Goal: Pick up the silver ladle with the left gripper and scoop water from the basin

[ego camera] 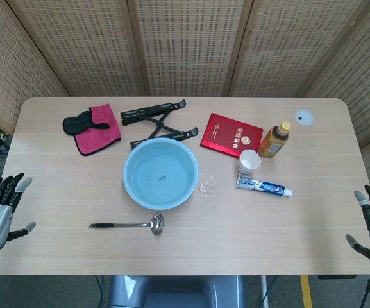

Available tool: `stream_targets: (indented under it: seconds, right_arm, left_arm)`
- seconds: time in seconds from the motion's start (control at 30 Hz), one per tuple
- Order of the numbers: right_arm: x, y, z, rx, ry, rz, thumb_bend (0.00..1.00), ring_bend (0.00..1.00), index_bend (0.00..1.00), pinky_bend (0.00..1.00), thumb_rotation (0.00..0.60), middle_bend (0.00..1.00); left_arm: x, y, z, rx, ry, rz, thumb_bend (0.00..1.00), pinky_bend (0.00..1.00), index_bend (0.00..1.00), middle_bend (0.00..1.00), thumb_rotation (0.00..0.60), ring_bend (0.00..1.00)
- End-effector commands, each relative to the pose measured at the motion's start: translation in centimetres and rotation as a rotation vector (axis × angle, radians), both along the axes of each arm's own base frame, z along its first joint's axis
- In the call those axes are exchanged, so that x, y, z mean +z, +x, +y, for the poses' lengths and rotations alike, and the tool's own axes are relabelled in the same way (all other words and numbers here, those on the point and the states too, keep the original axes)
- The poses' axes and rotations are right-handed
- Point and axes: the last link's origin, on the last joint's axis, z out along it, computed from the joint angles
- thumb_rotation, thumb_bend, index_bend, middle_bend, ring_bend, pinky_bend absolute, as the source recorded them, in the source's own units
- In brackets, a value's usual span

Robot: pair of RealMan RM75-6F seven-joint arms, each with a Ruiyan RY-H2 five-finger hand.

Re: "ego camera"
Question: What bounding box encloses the small white cup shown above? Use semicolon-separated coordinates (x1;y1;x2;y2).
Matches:
238;149;262;175

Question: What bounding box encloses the yellow floor tape strip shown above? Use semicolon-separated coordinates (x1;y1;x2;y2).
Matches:
300;275;313;308

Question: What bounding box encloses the black folding laptop stand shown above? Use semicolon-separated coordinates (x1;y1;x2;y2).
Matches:
120;99;199;151

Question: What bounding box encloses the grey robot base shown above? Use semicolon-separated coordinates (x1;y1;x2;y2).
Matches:
108;275;246;308

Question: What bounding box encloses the pink microfiber cloth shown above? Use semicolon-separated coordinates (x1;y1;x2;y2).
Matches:
74;103;122;157

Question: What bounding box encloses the woven bamboo folding screen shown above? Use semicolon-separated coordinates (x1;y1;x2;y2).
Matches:
0;0;370;180

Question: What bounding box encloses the crumpled clear wrapper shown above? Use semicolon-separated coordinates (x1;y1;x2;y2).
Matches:
199;176;215;197

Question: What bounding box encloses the red booklet with gold print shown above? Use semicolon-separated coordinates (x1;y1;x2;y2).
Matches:
199;112;264;159

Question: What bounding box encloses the yellow-capped tea bottle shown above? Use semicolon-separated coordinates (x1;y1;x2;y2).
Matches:
258;121;292;160

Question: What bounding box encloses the light blue plastic basin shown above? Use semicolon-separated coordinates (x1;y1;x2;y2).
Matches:
122;137;199;211

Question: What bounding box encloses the blue white toothpaste tube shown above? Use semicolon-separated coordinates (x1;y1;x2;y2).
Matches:
235;173;294;198

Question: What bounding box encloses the metal ladle black handle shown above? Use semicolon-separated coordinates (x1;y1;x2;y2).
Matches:
88;212;165;235

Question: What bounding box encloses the white round lid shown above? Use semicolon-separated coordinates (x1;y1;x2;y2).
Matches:
294;108;314;125

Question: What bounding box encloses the black mitt glove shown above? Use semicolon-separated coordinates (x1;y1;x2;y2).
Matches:
62;110;111;135

